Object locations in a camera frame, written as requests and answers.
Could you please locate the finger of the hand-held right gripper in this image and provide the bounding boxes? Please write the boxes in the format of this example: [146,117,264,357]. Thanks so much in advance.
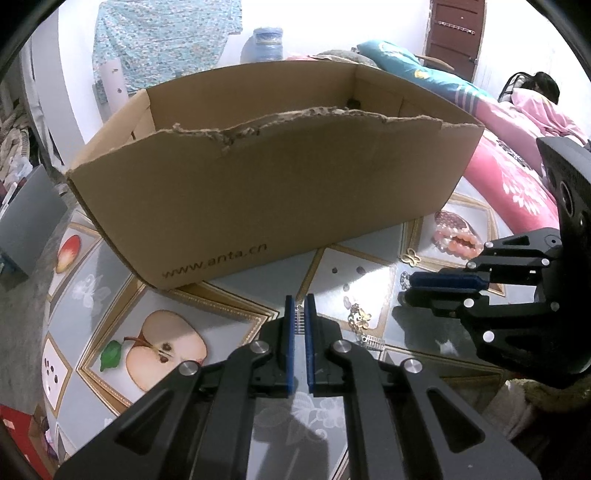
[398,290,560,325]
[409,231,564,292]

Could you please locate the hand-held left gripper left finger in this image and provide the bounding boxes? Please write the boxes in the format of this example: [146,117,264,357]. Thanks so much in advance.
[55,295,296,480]

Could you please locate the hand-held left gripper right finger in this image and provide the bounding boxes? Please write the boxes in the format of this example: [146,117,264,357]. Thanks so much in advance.
[305,293,541,480]

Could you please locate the brown cardboard box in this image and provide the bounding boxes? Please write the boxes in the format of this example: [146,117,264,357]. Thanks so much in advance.
[66,62,485,291]

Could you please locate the pink floral blanket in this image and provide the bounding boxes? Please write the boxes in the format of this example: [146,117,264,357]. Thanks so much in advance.
[462,102,561,245]

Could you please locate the wooden chair backrest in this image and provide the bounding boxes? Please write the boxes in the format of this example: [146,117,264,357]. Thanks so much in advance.
[416,53,451,70]

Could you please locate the teal floral pillow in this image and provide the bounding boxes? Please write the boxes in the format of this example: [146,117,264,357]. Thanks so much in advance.
[358,39,497,107]

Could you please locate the brown wooden door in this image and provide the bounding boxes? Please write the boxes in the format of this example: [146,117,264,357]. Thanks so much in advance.
[425,0,485,84]

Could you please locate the grey frilled pillow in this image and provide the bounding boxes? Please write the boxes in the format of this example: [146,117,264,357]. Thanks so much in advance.
[314,50,370,65]

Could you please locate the red box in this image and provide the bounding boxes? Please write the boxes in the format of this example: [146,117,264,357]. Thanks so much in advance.
[0,404,51,480]

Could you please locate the grey storage box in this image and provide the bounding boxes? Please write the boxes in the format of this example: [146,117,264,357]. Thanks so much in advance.
[0,164,69,291]

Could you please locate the blue water jug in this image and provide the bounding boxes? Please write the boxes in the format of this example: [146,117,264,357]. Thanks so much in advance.
[252,27,283,63]

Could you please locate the teal floral hanging cloth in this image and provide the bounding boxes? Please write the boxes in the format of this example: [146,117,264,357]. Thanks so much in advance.
[92,0,243,104]

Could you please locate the pile of laundry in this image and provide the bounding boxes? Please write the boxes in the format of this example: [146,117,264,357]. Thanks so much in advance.
[0,111,33,185]

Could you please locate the peach bead bracelet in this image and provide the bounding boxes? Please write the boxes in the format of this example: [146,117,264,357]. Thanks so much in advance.
[433,226,483,258]

